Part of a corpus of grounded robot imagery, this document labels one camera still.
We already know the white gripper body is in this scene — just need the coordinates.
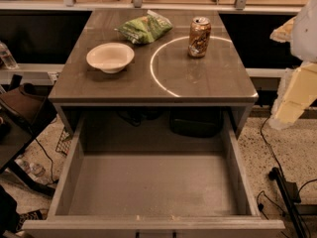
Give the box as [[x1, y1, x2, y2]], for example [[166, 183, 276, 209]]
[[290, 0, 317, 62]]

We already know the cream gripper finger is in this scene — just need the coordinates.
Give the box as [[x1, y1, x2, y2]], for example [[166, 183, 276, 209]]
[[269, 18, 295, 43], [268, 62, 317, 130]]

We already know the orange soda can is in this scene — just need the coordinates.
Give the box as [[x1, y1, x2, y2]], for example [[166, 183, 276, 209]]
[[188, 16, 211, 58]]

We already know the open grey top drawer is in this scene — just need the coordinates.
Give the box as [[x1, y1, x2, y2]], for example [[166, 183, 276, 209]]
[[24, 112, 284, 238]]

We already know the grey cabinet with top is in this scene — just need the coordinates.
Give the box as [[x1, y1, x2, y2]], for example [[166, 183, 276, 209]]
[[50, 9, 258, 132]]

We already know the black bag under cabinet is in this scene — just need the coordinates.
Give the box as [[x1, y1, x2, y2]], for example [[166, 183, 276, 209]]
[[169, 107, 223, 138]]

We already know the green chip bag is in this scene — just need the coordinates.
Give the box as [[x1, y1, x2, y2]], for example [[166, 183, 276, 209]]
[[117, 10, 172, 45]]

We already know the white bowl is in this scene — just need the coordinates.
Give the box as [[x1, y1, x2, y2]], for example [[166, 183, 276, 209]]
[[86, 43, 135, 73]]

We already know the brown office chair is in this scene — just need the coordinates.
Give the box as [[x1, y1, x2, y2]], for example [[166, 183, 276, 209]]
[[0, 74, 56, 196]]

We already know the plastic bottle on floor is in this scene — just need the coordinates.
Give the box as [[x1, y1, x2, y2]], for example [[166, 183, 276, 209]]
[[16, 159, 50, 185]]

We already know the clear plastic water bottle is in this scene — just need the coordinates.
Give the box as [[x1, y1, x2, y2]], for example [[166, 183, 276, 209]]
[[0, 41, 18, 69]]

